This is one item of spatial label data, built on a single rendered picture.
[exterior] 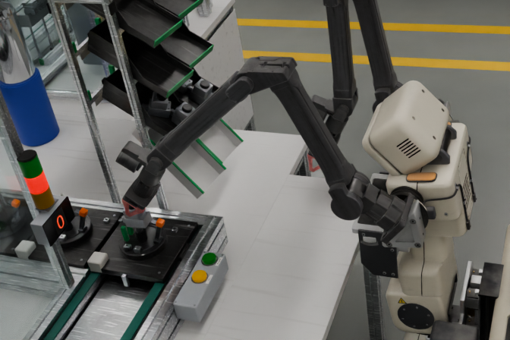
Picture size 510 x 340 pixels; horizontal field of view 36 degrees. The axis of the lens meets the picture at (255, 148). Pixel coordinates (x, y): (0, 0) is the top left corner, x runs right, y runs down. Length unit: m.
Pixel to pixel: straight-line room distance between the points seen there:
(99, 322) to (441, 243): 0.94
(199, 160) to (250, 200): 0.23
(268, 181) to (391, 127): 0.80
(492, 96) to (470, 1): 1.22
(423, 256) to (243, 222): 0.59
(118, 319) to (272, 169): 0.80
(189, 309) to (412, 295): 0.62
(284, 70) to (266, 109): 2.88
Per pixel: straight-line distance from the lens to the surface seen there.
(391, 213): 1.90
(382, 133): 1.94
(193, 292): 2.16
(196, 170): 2.45
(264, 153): 2.76
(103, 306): 2.27
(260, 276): 2.30
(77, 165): 2.95
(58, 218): 2.12
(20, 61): 2.99
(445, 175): 1.98
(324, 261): 2.31
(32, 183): 2.04
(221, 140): 2.57
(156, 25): 2.21
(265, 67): 1.78
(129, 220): 2.25
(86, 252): 2.37
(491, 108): 4.49
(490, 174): 4.00
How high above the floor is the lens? 2.45
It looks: 35 degrees down
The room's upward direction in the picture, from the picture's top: 10 degrees counter-clockwise
